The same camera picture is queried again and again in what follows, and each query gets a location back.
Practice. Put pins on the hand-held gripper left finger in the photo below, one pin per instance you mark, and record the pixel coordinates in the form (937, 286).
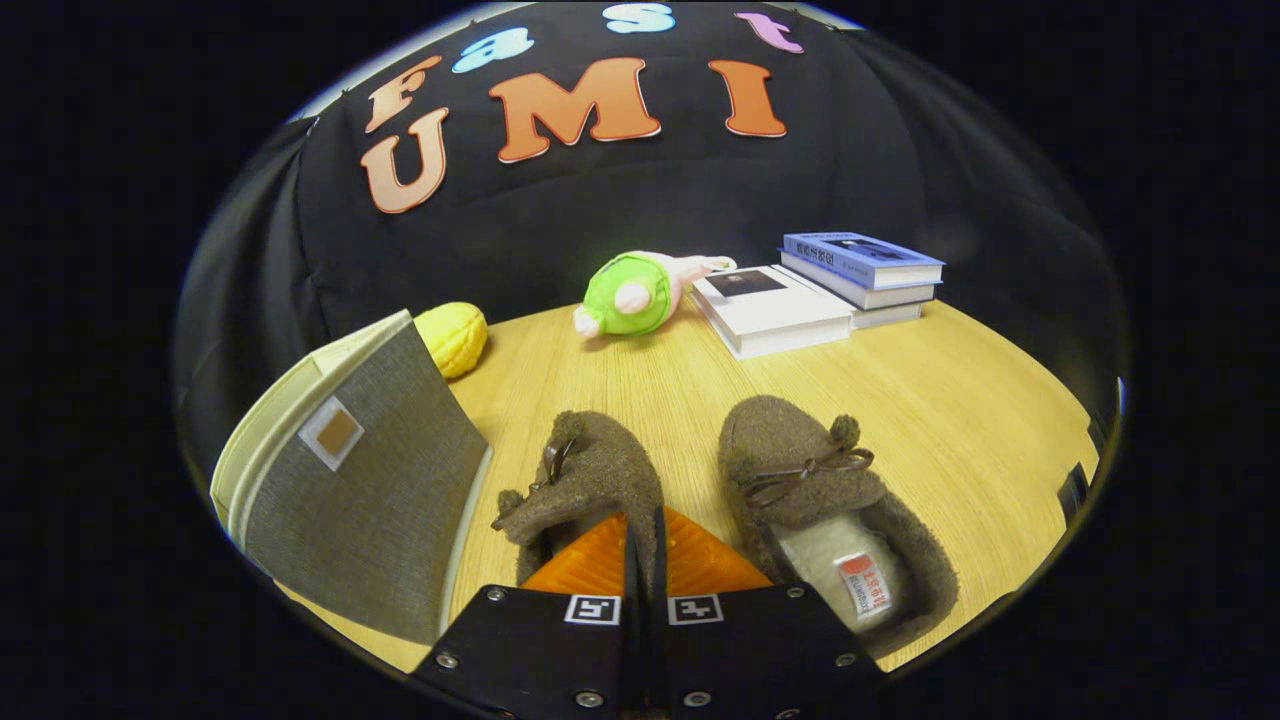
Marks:
(632, 570)

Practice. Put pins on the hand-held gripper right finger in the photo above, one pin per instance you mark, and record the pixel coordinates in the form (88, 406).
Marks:
(660, 575)

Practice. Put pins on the brown fuzzy shoe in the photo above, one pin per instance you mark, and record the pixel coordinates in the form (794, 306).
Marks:
(600, 470)
(790, 430)

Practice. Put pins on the grey fabric storage box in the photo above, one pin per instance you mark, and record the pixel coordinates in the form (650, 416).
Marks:
(380, 500)

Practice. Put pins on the green and pink plush toy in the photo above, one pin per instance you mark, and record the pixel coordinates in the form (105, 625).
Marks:
(630, 295)

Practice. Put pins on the white book with dark picture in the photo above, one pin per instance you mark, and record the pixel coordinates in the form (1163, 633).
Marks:
(770, 310)

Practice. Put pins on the yellow plush toy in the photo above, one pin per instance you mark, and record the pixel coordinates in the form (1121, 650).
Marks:
(455, 340)

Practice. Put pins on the plain white book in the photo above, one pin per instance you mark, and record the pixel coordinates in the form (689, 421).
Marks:
(880, 298)
(890, 317)

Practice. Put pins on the black backdrop cloth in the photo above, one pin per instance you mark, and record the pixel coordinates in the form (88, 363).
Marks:
(900, 150)

